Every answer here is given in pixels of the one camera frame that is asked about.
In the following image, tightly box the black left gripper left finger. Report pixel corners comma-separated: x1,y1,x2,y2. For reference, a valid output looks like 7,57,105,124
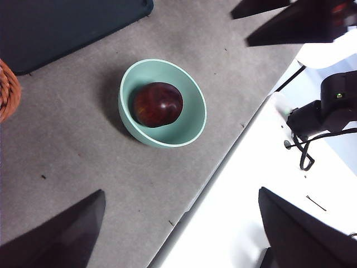
0,189,107,268

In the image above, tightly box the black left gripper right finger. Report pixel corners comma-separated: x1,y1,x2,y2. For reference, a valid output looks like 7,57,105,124
258,186,357,268

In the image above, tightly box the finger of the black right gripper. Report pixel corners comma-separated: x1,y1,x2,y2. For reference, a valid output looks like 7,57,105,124
230,0,297,21
245,0,336,47

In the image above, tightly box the dark red plum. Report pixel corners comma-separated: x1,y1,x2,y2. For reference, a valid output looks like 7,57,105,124
132,82,184,128

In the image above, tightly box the teal ribbed bowl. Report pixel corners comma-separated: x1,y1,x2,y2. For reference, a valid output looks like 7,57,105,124
118,58,208,148

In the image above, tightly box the white curved panel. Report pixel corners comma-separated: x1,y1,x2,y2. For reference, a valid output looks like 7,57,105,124
295,29,357,70

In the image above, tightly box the thin black hairpin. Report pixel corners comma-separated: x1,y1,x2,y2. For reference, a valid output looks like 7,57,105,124
305,195,327,212

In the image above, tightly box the brown wicker basket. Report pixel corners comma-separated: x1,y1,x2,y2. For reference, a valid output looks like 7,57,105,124
0,59,22,122

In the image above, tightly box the dark teal rectangular tray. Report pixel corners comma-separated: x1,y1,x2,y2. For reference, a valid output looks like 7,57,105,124
0,0,155,76

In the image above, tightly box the black looped cable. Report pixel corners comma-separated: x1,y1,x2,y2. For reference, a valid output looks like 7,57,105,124
290,127,357,172

